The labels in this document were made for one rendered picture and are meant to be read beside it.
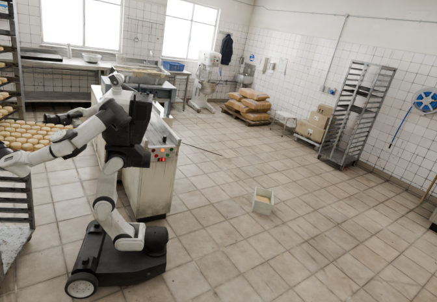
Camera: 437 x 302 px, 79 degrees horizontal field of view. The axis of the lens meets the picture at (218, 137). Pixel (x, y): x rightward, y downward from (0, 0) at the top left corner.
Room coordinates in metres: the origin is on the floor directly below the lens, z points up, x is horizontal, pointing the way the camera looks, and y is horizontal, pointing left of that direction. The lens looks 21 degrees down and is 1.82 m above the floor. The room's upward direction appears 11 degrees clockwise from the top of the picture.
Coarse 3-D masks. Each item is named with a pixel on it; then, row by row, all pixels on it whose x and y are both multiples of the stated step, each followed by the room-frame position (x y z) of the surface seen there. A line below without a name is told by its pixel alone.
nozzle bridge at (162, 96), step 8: (104, 80) 2.54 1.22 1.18; (104, 88) 2.49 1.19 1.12; (136, 88) 2.67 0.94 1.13; (144, 88) 2.64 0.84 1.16; (152, 88) 2.68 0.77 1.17; (160, 88) 2.73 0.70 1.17; (168, 88) 2.78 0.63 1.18; (160, 96) 2.82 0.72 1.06; (168, 96) 2.87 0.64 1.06; (168, 104) 2.90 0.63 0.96; (168, 112) 2.91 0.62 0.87
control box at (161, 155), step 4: (148, 148) 1.97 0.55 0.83; (152, 148) 1.98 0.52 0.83; (156, 148) 2.00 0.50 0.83; (160, 148) 2.02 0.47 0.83; (164, 148) 2.04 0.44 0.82; (168, 148) 2.06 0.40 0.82; (152, 152) 1.98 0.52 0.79; (156, 152) 2.00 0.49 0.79; (160, 152) 2.02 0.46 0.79; (164, 152) 2.04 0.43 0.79; (168, 152) 2.06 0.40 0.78; (172, 152) 2.08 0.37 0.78; (152, 156) 1.99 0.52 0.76; (160, 156) 2.02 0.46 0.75; (164, 156) 2.04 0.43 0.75; (168, 156) 2.07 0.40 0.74; (172, 156) 2.09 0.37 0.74; (152, 160) 1.99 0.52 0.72; (156, 160) 2.01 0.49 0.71; (168, 160) 2.07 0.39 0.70
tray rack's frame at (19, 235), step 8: (0, 232) 1.47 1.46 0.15; (8, 232) 1.48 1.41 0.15; (16, 232) 1.50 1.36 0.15; (24, 232) 1.51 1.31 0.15; (32, 232) 1.54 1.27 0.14; (8, 240) 1.42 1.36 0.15; (16, 240) 1.43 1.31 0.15; (24, 240) 1.44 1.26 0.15; (0, 248) 1.34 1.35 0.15; (8, 248) 1.35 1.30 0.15; (16, 248) 1.37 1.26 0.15; (8, 256) 1.29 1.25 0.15; (16, 256) 1.31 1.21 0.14; (8, 264) 1.24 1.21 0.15
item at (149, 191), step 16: (160, 128) 2.43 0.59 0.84; (160, 144) 2.06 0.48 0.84; (176, 160) 2.15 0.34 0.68; (128, 176) 2.27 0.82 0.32; (144, 176) 1.99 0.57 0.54; (160, 176) 2.07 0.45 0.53; (128, 192) 2.24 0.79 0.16; (144, 192) 2.00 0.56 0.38; (160, 192) 2.08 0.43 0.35; (144, 208) 2.00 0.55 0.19; (160, 208) 2.09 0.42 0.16
